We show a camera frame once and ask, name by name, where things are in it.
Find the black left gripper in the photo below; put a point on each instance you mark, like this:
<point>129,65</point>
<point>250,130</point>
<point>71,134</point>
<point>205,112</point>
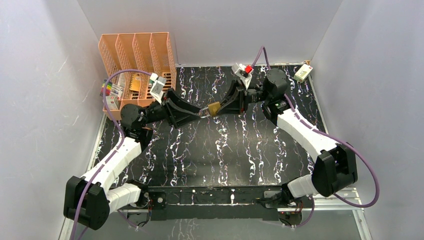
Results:
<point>170,108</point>

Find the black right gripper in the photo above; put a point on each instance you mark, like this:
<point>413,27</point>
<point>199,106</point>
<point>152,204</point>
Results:
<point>231,103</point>

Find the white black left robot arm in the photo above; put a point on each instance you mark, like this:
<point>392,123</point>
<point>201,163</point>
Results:
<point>89,199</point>

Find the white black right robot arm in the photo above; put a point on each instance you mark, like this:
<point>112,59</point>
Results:
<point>334,162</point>

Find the small white red box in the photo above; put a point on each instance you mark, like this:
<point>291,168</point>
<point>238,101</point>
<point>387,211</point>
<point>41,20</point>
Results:
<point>112,102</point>

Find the pink plastic file organizer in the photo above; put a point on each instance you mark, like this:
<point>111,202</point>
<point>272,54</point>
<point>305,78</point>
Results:
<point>139,54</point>

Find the colourful marker pen set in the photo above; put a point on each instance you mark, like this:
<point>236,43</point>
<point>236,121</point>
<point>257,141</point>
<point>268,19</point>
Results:
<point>112,89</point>

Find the white green small box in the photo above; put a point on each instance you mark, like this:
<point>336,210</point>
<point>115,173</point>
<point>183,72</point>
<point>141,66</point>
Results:
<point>302,73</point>

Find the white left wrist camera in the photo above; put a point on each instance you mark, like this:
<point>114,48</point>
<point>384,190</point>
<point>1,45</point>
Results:
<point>157,87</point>

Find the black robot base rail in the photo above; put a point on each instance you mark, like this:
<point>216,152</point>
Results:
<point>266,202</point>

